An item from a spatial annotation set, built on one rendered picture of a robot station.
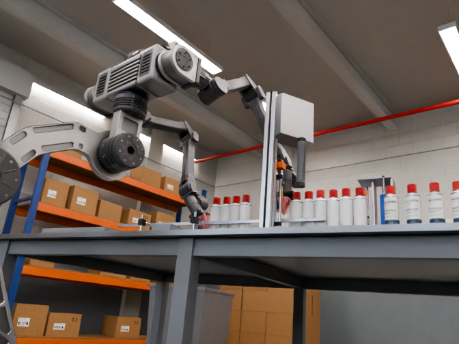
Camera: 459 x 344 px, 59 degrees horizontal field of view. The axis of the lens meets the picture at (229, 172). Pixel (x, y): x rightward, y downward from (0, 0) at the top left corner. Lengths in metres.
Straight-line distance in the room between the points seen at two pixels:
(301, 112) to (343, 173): 5.07
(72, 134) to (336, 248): 1.01
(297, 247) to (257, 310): 4.12
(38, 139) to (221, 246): 0.73
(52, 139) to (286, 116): 0.91
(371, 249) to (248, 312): 4.28
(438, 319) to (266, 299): 2.18
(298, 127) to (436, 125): 4.97
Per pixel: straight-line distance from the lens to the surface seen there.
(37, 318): 5.21
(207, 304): 4.13
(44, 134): 1.56
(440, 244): 1.19
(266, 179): 1.65
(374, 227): 1.17
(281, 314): 5.19
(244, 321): 5.43
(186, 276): 1.40
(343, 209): 1.66
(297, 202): 1.73
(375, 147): 6.76
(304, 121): 1.78
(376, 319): 6.24
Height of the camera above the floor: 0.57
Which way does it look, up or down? 19 degrees up
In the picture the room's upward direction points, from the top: 5 degrees clockwise
